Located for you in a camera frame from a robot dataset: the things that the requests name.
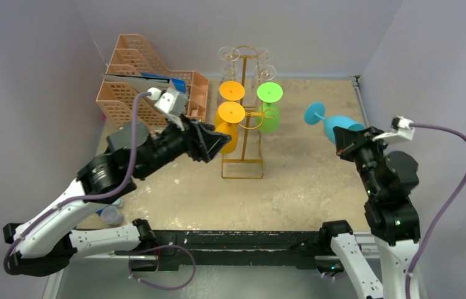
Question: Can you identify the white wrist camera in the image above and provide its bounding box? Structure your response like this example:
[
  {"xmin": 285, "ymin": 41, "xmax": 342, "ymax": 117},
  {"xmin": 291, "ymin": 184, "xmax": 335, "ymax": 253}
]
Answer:
[
  {"xmin": 147, "ymin": 87, "xmax": 188, "ymax": 131},
  {"xmin": 372, "ymin": 116, "xmax": 415, "ymax": 145}
]

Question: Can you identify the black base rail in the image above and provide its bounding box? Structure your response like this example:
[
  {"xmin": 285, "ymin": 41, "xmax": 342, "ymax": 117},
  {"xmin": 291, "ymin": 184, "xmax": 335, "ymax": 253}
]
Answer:
[{"xmin": 115, "ymin": 230, "xmax": 344, "ymax": 275}]

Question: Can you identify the blue folder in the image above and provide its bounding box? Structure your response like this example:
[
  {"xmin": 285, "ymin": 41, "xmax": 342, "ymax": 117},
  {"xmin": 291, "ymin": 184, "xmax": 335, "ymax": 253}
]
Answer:
[{"xmin": 141, "ymin": 73, "xmax": 188, "ymax": 93}]

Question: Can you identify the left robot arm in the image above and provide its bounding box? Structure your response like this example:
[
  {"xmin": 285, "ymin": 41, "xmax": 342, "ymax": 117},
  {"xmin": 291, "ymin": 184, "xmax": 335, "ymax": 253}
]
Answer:
[{"xmin": 2, "ymin": 117, "xmax": 231, "ymax": 277}]

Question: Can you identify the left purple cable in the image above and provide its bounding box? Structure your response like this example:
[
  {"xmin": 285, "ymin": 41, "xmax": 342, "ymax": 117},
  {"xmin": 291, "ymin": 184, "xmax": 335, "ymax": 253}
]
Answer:
[{"xmin": 3, "ymin": 91, "xmax": 153, "ymax": 275}]

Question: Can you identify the blue small container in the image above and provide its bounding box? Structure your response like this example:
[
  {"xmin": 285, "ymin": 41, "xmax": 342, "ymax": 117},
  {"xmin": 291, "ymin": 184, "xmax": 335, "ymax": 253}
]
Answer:
[{"xmin": 96, "ymin": 197, "xmax": 124, "ymax": 216}]

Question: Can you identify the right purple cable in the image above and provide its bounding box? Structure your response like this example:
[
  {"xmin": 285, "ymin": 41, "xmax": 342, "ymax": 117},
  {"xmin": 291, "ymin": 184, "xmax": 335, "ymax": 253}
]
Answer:
[{"xmin": 405, "ymin": 123, "xmax": 466, "ymax": 299}]

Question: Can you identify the peach plastic file organizer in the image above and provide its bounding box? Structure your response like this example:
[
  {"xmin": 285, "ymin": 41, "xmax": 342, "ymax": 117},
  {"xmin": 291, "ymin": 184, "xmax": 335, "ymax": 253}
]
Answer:
[{"xmin": 96, "ymin": 34, "xmax": 209, "ymax": 126}]

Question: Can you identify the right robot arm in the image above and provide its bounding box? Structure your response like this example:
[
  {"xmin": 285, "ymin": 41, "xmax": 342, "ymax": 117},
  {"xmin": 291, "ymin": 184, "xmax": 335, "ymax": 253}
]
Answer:
[{"xmin": 318, "ymin": 126, "xmax": 421, "ymax": 298}]

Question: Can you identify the small clear plastic cup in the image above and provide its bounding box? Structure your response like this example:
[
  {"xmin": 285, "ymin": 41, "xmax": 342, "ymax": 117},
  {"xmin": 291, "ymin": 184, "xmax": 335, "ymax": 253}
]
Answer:
[{"xmin": 99, "ymin": 206, "xmax": 125, "ymax": 226}]

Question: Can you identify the gold wire wine glass rack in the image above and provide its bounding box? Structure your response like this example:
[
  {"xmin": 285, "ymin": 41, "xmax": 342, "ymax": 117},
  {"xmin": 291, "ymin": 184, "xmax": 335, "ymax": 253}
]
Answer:
[{"xmin": 217, "ymin": 45, "xmax": 264, "ymax": 179}]

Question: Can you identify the green plastic goblet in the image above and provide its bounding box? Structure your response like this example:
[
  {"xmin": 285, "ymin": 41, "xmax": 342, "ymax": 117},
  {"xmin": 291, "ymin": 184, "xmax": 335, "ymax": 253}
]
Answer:
[{"xmin": 257, "ymin": 82, "xmax": 283, "ymax": 133}]

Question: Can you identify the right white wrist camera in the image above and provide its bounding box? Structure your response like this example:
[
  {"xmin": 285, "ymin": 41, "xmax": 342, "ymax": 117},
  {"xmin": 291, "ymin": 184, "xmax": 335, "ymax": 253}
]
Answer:
[{"xmin": 372, "ymin": 116, "xmax": 415, "ymax": 145}]

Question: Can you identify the grey paper folder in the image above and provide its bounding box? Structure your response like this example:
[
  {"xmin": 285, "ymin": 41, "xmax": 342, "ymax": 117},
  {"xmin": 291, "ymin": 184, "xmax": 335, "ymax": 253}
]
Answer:
[{"xmin": 102, "ymin": 74, "xmax": 177, "ymax": 97}]

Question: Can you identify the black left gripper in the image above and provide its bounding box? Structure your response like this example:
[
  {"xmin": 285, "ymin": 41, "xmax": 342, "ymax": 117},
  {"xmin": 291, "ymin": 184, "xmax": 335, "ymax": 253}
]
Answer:
[{"xmin": 136, "ymin": 112, "xmax": 231, "ymax": 179}]

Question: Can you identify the blue plastic goblet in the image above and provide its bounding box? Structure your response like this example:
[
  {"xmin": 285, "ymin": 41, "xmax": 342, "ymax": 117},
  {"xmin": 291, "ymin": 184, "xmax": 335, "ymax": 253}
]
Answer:
[{"xmin": 304, "ymin": 102, "xmax": 366, "ymax": 145}]

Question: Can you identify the yellow plastic goblet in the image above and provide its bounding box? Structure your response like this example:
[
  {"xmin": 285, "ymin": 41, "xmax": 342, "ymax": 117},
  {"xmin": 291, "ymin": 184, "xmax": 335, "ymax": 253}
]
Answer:
[
  {"xmin": 215, "ymin": 101, "xmax": 245, "ymax": 154},
  {"xmin": 214, "ymin": 81, "xmax": 245, "ymax": 125}
]

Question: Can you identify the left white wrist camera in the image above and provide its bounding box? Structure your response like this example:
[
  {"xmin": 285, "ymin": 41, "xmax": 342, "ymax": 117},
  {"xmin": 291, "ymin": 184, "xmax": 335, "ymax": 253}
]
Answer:
[{"xmin": 147, "ymin": 87, "xmax": 188, "ymax": 131}]

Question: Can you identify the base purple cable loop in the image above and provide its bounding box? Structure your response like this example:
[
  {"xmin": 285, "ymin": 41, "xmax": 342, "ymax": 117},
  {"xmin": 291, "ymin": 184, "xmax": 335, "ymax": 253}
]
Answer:
[{"xmin": 128, "ymin": 243, "xmax": 197, "ymax": 290}]

